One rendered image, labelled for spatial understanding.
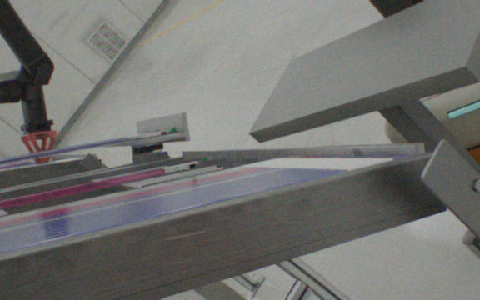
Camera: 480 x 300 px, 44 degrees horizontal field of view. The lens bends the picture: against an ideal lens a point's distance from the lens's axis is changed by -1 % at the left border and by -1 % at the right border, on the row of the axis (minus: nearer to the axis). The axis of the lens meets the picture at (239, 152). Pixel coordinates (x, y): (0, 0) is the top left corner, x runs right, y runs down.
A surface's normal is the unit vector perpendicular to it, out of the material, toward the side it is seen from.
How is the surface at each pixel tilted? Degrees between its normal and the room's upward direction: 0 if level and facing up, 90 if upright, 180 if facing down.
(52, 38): 90
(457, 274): 0
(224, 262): 90
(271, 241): 90
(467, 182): 90
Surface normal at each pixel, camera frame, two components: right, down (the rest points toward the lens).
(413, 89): -0.45, 0.78
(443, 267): -0.71, -0.61
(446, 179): 0.45, -0.01
